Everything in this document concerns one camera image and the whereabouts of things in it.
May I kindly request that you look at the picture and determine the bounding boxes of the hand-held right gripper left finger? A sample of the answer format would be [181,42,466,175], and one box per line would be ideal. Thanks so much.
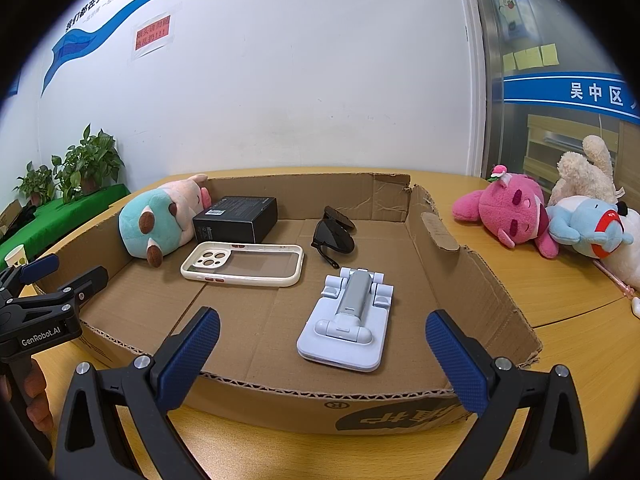
[52,306,222,480]

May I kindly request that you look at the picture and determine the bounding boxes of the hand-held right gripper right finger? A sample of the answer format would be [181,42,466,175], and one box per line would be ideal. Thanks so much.
[426,310,591,480]

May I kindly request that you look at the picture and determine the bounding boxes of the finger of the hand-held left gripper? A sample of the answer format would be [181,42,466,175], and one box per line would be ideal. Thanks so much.
[0,254,61,303]
[47,266,110,311]

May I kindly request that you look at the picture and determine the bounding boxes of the cream phone case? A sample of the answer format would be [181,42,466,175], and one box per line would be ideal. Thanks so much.
[180,241,306,288]

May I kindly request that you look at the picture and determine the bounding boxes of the cardboard box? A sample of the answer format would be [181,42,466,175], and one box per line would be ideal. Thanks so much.
[32,171,543,436]

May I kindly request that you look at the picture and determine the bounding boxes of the white folding phone stand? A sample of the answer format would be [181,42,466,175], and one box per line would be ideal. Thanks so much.
[296,267,395,373]

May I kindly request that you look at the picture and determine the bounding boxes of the black product box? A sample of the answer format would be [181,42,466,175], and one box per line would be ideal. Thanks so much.
[192,196,278,245]

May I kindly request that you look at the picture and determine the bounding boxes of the black sunglasses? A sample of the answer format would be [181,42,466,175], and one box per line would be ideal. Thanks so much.
[311,205,357,268]

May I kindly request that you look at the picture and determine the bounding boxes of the person's left hand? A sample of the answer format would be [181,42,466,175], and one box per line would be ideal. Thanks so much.
[24,357,55,437]

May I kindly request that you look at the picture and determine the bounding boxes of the green covered surface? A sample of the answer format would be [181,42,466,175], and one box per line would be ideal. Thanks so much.
[0,184,132,263]

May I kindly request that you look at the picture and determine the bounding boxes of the small potted green plant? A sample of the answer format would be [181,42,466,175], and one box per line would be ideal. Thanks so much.
[14,161,56,207]

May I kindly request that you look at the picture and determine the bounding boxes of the blue and pink plush cow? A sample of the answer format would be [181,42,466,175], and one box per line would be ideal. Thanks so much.
[118,174,213,267]

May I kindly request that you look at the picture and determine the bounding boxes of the large potted green plant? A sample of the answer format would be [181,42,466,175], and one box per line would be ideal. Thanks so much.
[52,124,126,203]

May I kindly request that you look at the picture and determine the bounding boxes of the pink plush toy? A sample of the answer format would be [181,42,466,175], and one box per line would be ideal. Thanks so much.
[452,164,561,260]

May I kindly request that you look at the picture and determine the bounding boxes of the thin pink stick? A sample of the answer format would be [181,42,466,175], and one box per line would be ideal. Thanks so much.
[595,259,637,301]

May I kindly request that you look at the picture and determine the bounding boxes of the light blue plush toy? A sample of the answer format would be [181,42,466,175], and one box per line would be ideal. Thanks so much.
[547,195,636,261]

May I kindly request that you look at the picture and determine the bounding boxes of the cream plush toy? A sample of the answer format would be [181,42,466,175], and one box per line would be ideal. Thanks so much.
[547,135,626,206]

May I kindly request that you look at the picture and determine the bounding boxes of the wooden cabinet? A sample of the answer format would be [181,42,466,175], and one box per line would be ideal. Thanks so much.
[522,114,640,181]

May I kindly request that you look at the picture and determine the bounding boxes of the blue glass band sticker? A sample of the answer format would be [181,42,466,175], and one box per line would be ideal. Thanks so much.
[502,71,640,121]

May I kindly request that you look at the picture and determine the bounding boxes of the blue cartoon poster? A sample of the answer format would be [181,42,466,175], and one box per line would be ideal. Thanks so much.
[492,0,536,41]

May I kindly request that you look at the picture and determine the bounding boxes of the blue wall stripe decal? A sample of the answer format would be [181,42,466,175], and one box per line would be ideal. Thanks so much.
[40,0,391,96]

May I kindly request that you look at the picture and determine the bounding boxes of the red paper wall notice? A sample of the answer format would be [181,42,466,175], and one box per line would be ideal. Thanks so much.
[131,10,181,58]

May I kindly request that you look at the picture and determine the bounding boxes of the grey glass partition frame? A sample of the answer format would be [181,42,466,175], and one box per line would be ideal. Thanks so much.
[462,0,506,178]

